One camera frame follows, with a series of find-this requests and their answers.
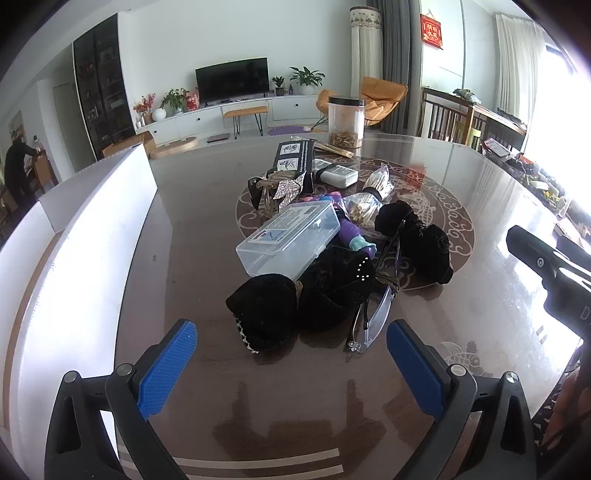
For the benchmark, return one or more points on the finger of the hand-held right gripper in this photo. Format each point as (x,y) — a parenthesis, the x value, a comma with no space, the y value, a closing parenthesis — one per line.
(538,261)

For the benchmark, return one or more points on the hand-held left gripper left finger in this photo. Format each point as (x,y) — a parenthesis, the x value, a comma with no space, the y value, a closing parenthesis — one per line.
(168,364)

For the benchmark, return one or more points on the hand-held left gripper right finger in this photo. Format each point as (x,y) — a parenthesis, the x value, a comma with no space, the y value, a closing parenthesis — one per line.
(415,374)

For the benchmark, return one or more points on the clear frame eyeglasses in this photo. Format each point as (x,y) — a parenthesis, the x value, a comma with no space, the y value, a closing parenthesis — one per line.
(381,295)

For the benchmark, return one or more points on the small black velvet pouch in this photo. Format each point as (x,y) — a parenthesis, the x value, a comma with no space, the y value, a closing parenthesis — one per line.
(422,244)

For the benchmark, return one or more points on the purple toy wand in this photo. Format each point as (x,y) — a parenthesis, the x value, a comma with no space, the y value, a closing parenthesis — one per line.
(353,233)

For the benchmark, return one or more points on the clear plastic storage box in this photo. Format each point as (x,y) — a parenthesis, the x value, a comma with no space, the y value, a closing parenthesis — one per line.
(288,240)

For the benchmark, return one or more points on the sequined bow hair clip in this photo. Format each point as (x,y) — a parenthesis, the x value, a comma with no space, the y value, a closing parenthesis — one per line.
(288,189)

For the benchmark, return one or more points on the pile of assorted clutter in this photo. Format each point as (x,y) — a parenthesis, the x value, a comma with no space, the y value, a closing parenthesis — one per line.
(540,180)

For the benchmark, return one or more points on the person's dark patterned clothing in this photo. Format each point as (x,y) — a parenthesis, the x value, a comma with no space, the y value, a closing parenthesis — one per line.
(568,438)

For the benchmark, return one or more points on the wooden slatted bench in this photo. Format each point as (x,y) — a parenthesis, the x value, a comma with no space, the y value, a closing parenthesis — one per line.
(461,117)

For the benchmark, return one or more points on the bag of wooden sticks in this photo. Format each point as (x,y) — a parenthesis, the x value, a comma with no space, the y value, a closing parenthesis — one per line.
(369,198)

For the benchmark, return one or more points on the white curtain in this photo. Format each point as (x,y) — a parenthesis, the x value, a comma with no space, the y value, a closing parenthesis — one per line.
(521,74)

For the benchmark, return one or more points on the orange lounge chair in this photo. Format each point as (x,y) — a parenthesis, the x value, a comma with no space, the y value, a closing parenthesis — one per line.
(383,99)
(324,104)

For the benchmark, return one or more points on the cardboard box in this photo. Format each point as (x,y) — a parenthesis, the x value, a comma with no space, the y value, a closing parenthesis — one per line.
(134,143)

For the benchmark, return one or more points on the wooden side cabinet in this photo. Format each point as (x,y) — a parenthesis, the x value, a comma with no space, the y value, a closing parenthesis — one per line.
(42,170)

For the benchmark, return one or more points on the paper chopstick packet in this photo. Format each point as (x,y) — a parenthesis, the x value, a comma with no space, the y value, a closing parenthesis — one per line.
(334,150)

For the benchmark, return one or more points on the clear jar with black lid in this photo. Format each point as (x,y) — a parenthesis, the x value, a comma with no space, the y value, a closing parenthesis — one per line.
(345,122)

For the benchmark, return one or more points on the black box with pictures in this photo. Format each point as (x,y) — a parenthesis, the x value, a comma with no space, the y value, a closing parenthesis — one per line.
(291,159)

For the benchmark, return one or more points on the white television console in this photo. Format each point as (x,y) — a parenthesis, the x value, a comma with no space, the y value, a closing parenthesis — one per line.
(207,121)

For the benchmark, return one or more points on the grey curtain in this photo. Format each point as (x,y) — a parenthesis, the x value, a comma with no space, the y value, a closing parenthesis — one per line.
(399,55)

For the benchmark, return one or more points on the round white vase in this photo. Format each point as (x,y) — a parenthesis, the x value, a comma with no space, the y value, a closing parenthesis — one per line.
(159,114)

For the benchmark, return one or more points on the red flower arrangement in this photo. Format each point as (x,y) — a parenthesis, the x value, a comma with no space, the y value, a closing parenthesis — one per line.
(144,108)

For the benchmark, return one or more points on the purple floor rug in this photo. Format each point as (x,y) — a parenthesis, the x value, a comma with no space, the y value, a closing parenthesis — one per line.
(287,129)

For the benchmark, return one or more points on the orange top bench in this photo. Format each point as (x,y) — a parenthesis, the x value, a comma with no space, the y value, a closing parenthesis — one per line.
(245,112)

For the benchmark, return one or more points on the leafy potted plant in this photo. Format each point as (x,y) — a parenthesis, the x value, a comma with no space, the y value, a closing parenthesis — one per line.
(174,100)

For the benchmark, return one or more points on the red gift box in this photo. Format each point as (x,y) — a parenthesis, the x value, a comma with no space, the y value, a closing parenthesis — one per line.
(193,101)

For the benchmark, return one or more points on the covered standing air conditioner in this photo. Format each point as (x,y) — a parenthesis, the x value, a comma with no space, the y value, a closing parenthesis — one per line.
(365,50)

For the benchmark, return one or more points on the dark glass display cabinet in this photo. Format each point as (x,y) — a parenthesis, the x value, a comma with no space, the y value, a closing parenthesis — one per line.
(104,87)

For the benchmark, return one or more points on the flat screen television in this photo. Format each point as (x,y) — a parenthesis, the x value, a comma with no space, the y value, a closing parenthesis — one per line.
(232,79)

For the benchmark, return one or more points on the large potted green plant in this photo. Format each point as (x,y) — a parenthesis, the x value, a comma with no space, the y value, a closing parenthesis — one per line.
(307,77)

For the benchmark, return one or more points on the small potted green plant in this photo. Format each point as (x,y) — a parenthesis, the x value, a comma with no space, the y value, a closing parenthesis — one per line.
(278,85)

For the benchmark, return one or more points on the red wall hanging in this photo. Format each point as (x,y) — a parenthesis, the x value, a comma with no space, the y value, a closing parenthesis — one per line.
(431,31)

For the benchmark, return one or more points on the framed wall picture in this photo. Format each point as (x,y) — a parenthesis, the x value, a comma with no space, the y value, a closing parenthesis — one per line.
(15,124)

